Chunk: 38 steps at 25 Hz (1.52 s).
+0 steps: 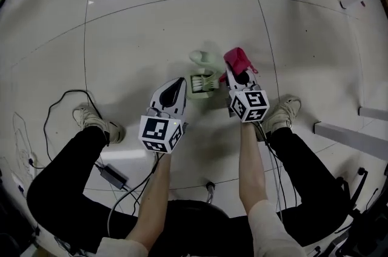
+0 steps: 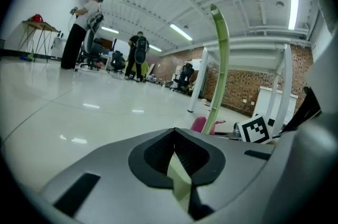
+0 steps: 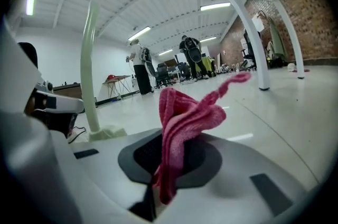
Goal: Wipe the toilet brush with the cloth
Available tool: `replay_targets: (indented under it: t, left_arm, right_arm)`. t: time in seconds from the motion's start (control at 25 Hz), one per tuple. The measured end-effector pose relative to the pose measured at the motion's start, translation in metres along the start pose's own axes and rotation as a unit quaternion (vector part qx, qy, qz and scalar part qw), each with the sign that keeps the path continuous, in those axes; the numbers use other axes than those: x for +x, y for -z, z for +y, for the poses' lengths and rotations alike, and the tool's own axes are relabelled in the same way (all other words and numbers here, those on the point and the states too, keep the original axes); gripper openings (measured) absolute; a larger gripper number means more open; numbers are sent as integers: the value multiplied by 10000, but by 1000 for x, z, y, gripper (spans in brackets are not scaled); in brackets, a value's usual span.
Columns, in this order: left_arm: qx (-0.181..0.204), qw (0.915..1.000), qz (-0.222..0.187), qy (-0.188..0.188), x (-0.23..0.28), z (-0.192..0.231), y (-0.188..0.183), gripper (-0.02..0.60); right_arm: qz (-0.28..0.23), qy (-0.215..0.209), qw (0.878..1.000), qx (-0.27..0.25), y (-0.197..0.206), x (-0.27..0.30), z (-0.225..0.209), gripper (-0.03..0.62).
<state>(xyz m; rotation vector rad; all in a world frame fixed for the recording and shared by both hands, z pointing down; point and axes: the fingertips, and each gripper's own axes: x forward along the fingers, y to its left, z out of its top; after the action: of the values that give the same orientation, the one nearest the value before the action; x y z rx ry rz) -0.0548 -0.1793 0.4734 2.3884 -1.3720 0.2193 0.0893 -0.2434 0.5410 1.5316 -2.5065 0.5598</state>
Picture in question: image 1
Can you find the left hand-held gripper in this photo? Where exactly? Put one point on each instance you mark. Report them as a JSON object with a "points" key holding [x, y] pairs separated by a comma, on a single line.
{"points": [[160, 131]]}

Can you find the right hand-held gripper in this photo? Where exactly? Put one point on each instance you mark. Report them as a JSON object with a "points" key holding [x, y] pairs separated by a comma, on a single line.
{"points": [[250, 105]]}

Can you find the pink cloth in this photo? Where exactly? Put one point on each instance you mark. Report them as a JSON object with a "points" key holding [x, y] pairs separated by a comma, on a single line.
{"points": [[238, 60]]}

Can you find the light green toilet brush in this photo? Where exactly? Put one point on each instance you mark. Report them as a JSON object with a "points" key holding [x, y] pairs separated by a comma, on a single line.
{"points": [[202, 58]]}

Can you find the person's right forearm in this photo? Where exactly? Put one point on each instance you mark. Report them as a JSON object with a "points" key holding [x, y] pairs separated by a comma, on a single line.
{"points": [[251, 165]]}

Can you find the person's left forearm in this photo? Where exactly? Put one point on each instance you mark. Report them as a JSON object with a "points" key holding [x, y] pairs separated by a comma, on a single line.
{"points": [[154, 189]]}

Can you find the light green brush holder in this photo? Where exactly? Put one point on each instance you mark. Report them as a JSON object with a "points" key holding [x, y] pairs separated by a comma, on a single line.
{"points": [[200, 95]]}

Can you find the person's right beige shoe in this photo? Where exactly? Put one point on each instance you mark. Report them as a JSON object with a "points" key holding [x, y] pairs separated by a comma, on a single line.
{"points": [[280, 114]]}

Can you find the person's beige shoe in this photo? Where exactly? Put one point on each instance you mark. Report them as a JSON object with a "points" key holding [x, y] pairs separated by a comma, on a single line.
{"points": [[280, 114], [94, 121]]}

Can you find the black power adapter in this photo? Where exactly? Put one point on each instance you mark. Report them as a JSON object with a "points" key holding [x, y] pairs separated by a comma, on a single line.
{"points": [[111, 176]]}

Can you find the person's left beige shoe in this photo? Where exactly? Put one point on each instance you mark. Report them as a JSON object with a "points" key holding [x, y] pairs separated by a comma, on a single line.
{"points": [[94, 121]]}

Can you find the chrome stool lever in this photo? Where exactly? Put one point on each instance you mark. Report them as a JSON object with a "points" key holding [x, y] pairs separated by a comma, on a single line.
{"points": [[210, 190]]}

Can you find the person's right leg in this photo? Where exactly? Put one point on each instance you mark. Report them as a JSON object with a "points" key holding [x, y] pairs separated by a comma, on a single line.
{"points": [[306, 177]]}

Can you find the person's leg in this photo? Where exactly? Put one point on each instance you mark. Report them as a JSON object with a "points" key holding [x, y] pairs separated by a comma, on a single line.
{"points": [[306, 177], [66, 177]]}

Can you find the black stool seat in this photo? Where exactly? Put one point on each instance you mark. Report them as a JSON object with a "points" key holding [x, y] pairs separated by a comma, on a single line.
{"points": [[197, 219]]}

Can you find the person's left leg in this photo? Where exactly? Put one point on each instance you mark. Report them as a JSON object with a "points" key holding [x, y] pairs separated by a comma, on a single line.
{"points": [[66, 177]]}

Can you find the black stand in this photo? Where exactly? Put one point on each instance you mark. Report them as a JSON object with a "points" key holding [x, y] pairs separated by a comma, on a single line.
{"points": [[354, 189]]}

